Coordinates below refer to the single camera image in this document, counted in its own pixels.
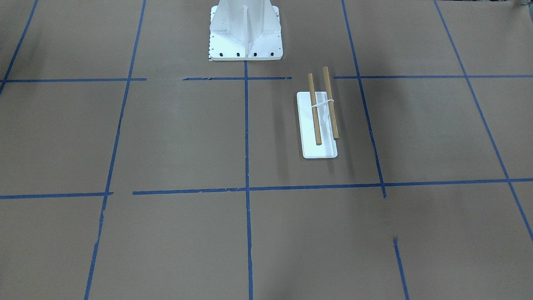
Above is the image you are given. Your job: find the white towel rack base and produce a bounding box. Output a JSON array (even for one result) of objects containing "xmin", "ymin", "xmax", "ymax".
[{"xmin": 296, "ymin": 91, "xmax": 338, "ymax": 159}]

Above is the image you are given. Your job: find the white rack centre bracket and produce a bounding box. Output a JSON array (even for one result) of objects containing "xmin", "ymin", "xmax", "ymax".
[{"xmin": 312, "ymin": 99, "xmax": 334, "ymax": 124}]

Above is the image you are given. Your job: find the white pedestal column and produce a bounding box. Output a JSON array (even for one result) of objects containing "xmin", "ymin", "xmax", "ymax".
[{"xmin": 208, "ymin": 0, "xmax": 284, "ymax": 61}]

